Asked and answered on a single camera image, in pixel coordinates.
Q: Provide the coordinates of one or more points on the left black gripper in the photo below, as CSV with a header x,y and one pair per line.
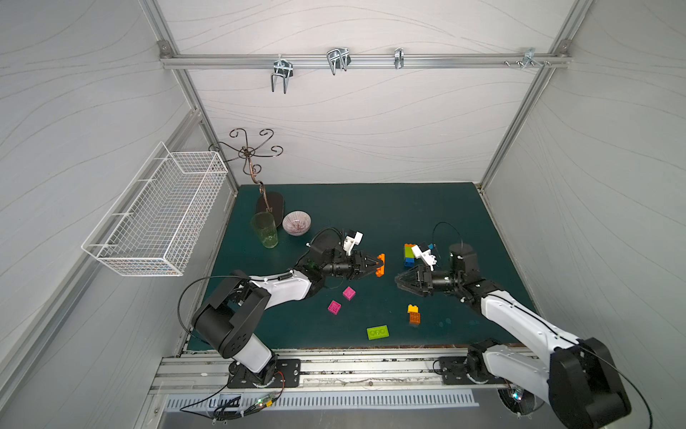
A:
x,y
356,263

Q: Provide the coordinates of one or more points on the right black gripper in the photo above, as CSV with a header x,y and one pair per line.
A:
x,y
422,280

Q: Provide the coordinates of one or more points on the orange 2x3 brick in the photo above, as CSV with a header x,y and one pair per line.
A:
x,y
380,270

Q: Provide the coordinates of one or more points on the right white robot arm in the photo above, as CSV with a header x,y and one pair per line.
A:
x,y
577,378

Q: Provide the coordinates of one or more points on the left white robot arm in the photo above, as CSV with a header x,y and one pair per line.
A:
x,y
227,320

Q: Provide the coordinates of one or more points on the magenta brick upper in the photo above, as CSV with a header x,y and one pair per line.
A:
x,y
349,293

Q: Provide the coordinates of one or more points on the magenta brick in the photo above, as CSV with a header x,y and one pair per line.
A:
x,y
349,293
334,307

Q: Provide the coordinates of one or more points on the dark orange brick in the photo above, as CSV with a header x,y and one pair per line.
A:
x,y
414,318

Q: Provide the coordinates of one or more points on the magenta brick lower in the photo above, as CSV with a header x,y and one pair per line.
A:
x,y
334,307

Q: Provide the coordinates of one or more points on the wide lime green brick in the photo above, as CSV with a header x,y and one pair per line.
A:
x,y
377,332

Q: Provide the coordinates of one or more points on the striped ceramic bowl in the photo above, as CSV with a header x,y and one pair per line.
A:
x,y
297,223

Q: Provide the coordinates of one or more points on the green plastic cup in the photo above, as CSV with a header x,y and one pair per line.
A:
x,y
264,227

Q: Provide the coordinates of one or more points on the metal hook stand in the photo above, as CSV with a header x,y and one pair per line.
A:
x,y
270,202

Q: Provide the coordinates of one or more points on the aluminium cross bar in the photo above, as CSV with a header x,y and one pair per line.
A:
x,y
358,61

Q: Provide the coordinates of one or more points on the metal hook two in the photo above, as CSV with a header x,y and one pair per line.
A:
x,y
338,59

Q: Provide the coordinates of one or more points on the metal hook three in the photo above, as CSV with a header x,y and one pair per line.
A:
x,y
399,58

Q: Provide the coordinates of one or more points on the metal hook one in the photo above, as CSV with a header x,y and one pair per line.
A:
x,y
283,71

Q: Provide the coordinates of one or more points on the metal hook four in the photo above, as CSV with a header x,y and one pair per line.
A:
x,y
529,60

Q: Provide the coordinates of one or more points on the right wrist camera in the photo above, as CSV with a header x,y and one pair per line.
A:
x,y
425,254

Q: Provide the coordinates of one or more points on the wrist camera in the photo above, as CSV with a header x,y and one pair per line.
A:
x,y
425,254
351,241

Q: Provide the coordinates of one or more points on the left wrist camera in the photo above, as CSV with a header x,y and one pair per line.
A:
x,y
351,241

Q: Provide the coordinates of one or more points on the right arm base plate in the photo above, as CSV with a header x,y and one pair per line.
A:
x,y
455,370

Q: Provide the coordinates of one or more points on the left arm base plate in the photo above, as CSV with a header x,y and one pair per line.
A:
x,y
277,374

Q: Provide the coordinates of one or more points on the white wire basket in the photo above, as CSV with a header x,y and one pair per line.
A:
x,y
153,227

